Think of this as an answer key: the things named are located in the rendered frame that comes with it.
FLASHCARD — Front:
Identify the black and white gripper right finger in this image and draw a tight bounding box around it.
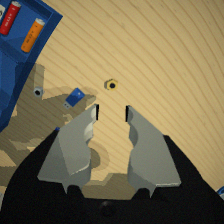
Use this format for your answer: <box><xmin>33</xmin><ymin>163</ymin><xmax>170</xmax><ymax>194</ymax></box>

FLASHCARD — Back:
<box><xmin>125</xmin><ymin>105</ymin><xmax>215</xmax><ymax>224</ymax></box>

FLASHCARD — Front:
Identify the brass hex nut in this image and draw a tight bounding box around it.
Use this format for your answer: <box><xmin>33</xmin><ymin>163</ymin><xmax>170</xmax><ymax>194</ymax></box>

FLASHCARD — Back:
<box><xmin>107</xmin><ymin>78</ymin><xmax>118</xmax><ymax>91</ymax></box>

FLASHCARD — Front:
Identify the orange battery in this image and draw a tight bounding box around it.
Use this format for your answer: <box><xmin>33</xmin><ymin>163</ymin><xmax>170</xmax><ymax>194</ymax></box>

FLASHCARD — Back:
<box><xmin>21</xmin><ymin>18</ymin><xmax>45</xmax><ymax>52</ymax></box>

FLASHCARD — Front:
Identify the blue bin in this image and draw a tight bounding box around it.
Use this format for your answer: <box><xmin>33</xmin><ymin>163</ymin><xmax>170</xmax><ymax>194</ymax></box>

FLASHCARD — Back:
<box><xmin>0</xmin><ymin>0</ymin><xmax>63</xmax><ymax>133</ymax></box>

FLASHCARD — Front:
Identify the blue usb stick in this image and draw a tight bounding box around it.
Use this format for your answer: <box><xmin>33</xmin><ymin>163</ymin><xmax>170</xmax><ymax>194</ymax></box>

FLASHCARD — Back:
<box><xmin>63</xmin><ymin>87</ymin><xmax>85</xmax><ymax>110</ymax></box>

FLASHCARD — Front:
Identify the red aa battery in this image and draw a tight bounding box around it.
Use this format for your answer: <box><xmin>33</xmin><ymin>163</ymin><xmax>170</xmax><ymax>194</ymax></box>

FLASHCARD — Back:
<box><xmin>0</xmin><ymin>1</ymin><xmax>21</xmax><ymax>35</ymax></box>

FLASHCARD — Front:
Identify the grey hex nut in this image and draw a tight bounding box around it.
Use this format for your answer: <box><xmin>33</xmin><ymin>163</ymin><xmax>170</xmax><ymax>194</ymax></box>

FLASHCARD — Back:
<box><xmin>33</xmin><ymin>86</ymin><xmax>45</xmax><ymax>97</ymax></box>

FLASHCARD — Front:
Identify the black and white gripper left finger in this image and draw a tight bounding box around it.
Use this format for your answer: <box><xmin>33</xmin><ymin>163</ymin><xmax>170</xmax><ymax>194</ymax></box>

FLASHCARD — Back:
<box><xmin>0</xmin><ymin>104</ymin><xmax>99</xmax><ymax>224</ymax></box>

